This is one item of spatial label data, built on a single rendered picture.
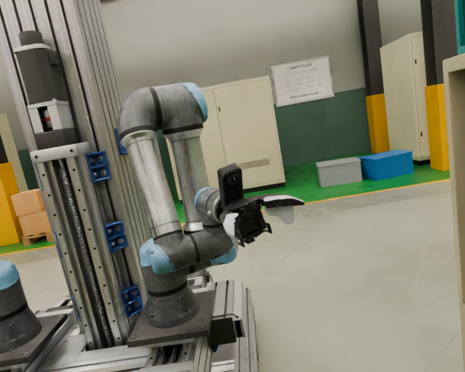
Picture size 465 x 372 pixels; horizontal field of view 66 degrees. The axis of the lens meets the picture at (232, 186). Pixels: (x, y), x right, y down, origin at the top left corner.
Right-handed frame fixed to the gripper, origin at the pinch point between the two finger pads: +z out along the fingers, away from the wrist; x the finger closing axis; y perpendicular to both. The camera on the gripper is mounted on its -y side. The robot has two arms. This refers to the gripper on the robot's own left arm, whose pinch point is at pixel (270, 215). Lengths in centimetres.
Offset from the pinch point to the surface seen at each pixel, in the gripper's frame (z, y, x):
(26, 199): -515, 27, 106
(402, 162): -319, 141, -384
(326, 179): -376, 137, -289
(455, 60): 22.4, -17.3, -21.0
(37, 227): -515, 69, 109
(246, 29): -646, -144, -384
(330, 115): -581, 80, -489
